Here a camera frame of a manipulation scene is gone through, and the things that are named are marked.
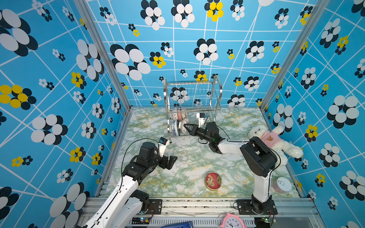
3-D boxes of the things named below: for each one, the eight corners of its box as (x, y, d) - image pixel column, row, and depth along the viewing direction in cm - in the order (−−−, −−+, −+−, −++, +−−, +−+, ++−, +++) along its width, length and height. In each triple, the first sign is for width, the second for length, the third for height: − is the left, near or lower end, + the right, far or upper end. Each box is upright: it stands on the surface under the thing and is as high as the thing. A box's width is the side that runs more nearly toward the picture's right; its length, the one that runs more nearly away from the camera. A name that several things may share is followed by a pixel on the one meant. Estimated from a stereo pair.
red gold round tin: (205, 190, 81) (206, 188, 77) (204, 174, 87) (204, 171, 83) (221, 190, 81) (223, 188, 77) (219, 174, 87) (220, 171, 83)
